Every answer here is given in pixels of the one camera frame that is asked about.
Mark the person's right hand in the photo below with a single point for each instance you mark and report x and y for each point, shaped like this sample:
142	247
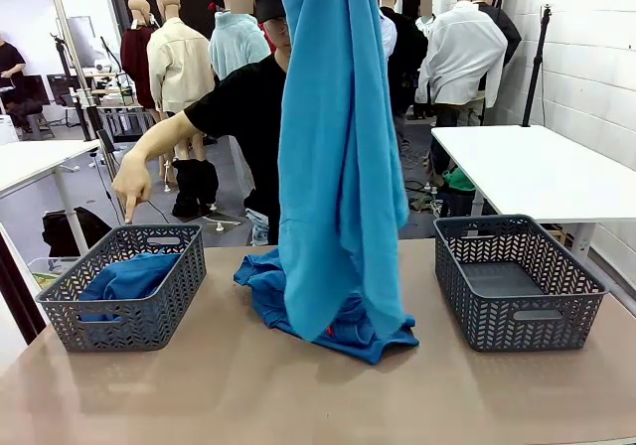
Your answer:
134	177

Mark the dark blue garment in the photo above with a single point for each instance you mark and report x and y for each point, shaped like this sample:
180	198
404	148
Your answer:
129	281

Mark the blue garment with red print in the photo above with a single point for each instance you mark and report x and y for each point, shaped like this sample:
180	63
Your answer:
258	286

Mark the light blue garment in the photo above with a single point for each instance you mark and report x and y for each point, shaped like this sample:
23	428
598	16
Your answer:
338	142

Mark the person's right forearm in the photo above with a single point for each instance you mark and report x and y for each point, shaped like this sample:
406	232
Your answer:
164	132

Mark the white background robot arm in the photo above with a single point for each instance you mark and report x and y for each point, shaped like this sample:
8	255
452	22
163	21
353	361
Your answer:
105	63

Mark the black bag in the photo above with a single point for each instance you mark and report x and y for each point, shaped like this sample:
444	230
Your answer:
74	231

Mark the mannequin in cream jacket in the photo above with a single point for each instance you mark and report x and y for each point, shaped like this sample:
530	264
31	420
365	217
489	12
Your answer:
179	67

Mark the mannequin in maroon top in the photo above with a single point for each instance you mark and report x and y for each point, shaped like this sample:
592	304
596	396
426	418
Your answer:
136	57

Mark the clear plastic storage box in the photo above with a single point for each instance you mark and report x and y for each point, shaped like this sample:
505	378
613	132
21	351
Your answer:
49	271

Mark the person in black T-shirt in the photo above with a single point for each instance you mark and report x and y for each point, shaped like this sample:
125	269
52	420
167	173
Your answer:
238	102

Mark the silver metal pole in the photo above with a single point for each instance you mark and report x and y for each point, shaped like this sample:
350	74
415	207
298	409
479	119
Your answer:
74	57

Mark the black light stand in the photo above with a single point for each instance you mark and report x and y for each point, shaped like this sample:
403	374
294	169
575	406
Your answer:
63	62

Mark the grey plastic lattice basket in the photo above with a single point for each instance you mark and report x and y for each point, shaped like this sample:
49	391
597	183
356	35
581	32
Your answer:
124	336
522	333

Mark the background person in black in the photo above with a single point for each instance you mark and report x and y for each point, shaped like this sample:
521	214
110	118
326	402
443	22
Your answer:
10	57

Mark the black baseball cap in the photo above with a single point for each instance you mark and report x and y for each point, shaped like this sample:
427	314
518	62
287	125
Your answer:
270	8

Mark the mannequin in pale blue shirt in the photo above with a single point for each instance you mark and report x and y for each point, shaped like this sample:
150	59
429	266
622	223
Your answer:
387	38

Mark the mannequin in black jacket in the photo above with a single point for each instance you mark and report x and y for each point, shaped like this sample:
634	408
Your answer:
407	43

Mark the green bag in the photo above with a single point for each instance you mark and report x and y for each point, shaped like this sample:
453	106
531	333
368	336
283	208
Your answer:
458	181

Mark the small mannequin in white top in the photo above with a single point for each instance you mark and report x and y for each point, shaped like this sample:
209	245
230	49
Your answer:
426	24

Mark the mannequin in black coat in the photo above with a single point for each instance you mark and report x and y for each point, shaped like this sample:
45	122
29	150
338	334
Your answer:
512	33

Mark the black tripod stand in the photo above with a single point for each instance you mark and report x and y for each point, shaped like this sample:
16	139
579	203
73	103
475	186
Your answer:
537	62

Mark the dark metal frame post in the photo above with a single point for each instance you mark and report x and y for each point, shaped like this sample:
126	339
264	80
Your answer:
20	291

